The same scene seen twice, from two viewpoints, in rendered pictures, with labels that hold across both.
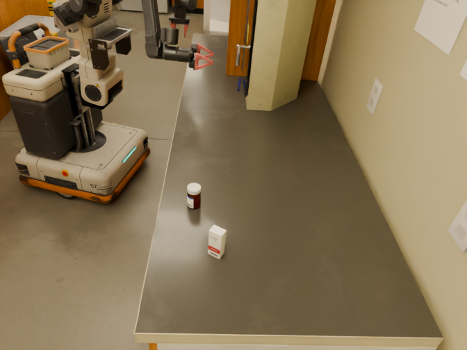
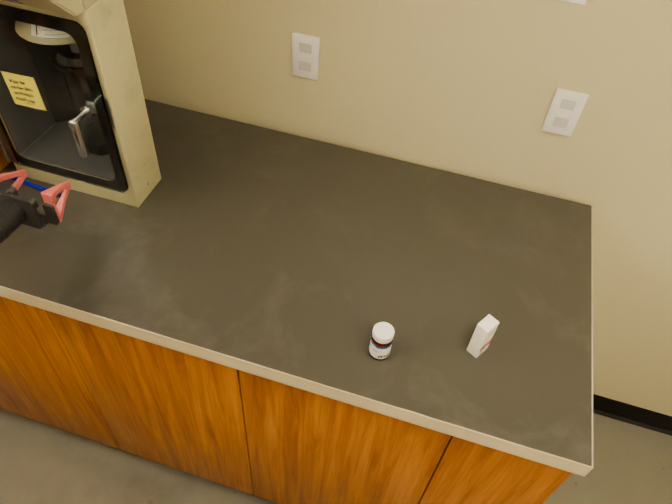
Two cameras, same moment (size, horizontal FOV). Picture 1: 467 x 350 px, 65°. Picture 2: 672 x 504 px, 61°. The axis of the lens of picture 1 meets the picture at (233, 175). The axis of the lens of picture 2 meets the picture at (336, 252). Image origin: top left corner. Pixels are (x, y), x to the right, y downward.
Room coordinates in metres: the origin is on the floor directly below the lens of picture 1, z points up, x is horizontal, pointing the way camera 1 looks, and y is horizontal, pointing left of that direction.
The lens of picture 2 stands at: (0.72, 0.72, 1.90)
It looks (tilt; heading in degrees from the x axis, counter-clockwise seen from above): 48 degrees down; 288
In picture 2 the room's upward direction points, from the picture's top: 5 degrees clockwise
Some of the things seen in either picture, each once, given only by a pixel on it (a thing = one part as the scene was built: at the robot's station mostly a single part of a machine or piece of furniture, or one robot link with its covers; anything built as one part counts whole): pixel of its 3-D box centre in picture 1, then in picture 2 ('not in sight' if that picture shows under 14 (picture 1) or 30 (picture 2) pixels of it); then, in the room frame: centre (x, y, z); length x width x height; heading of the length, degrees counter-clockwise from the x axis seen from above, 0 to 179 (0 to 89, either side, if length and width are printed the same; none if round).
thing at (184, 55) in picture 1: (185, 55); (4, 216); (1.49, 0.25, 1.15); 0.10 x 0.07 x 0.07; 4
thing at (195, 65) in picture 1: (201, 60); (47, 196); (1.46, 0.18, 1.14); 0.09 x 0.07 x 0.07; 94
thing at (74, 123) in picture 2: (242, 55); (83, 132); (1.50, 0.01, 1.17); 0.05 x 0.03 x 0.10; 94
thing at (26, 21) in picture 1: (42, 44); not in sight; (3.13, 1.79, 0.49); 0.60 x 0.42 x 0.33; 5
